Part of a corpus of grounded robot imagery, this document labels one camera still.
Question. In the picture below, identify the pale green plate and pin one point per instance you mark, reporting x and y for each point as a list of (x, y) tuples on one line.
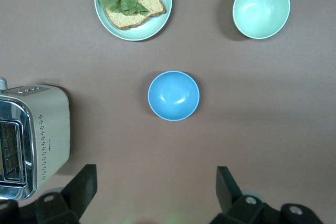
[(155, 28)]

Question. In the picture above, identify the brown bread slice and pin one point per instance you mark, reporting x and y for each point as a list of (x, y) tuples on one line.
[(148, 1)]

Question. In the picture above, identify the brown table cover mat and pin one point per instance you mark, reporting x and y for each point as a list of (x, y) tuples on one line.
[(236, 129)]

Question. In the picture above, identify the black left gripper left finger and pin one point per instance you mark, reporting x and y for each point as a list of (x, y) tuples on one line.
[(84, 187)]

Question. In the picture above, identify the pale mint bowl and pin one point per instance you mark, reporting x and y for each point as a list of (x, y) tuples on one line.
[(261, 9)]

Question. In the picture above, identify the cream and chrome toaster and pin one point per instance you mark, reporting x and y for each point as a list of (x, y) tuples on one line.
[(52, 119)]

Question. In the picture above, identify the blue bowl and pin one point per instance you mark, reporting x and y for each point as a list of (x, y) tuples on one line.
[(173, 96)]

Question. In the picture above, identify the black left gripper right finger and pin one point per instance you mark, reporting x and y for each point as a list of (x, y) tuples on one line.
[(225, 190)]

